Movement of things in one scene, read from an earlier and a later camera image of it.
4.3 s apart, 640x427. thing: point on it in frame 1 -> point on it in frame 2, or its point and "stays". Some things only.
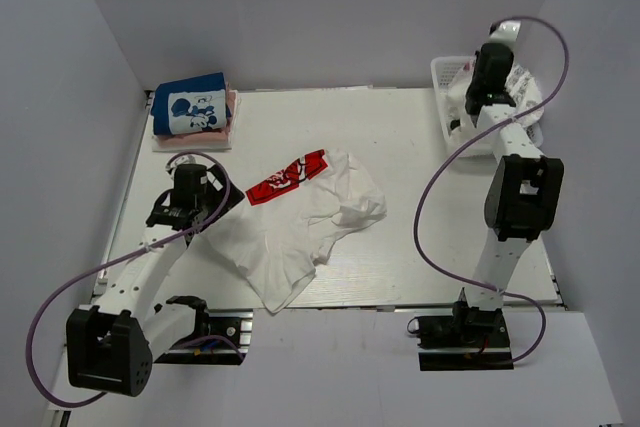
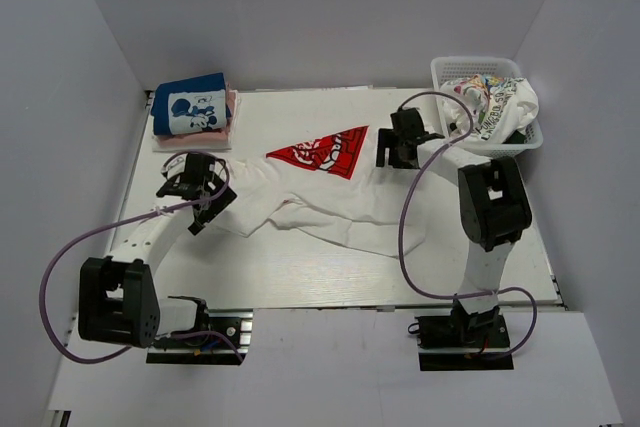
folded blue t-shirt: (190, 105) stays
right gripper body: (473, 86) -> (388, 139)
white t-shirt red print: (290, 223) -> (333, 185)
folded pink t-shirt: (211, 138) stays
